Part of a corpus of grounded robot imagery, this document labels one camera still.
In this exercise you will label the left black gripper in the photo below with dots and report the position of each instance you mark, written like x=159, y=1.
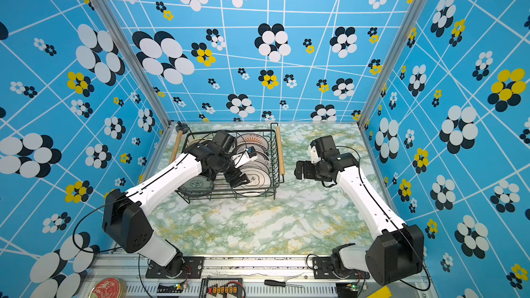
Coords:
x=240, y=180

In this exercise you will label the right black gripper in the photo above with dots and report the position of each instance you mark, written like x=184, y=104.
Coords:
x=299, y=170

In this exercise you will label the black wire dish rack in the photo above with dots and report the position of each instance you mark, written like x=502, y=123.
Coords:
x=222, y=146

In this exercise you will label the white plate teal flower emblem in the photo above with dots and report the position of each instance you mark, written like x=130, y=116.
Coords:
x=259, y=182

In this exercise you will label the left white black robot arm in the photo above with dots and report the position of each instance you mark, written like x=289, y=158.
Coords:
x=126, y=213

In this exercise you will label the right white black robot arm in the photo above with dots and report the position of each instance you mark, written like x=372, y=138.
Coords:
x=397, y=248

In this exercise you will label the white plate red green band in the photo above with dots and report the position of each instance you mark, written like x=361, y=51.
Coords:
x=258, y=156

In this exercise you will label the grey-green small plate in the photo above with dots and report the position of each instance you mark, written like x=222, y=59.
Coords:
x=199, y=186

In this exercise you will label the white plate red rim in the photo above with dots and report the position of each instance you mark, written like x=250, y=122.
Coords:
x=257, y=148

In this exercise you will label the white plate orange sunburst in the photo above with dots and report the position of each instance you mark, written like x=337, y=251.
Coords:
x=252, y=138

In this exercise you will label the cream small plate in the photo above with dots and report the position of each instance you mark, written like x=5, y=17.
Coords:
x=194, y=141

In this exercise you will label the clear jar black lid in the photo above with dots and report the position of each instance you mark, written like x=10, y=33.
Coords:
x=182, y=127

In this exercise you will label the black screwdriver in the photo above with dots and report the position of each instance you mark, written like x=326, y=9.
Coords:
x=281, y=284

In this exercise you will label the black terminal power board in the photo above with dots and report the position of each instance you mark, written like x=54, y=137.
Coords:
x=222, y=288

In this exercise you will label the small green circuit board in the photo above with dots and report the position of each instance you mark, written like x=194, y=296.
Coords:
x=170, y=288

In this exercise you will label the yellow paper sheet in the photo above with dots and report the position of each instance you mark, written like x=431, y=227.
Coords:
x=383, y=292

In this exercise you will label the red round tin lid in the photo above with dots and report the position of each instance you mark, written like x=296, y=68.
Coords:
x=111, y=287

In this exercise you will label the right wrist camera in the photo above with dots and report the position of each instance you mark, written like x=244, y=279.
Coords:
x=314, y=155

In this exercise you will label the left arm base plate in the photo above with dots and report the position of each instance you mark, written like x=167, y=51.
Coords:
x=186, y=267

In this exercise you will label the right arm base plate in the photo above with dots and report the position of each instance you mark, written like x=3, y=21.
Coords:
x=325, y=269

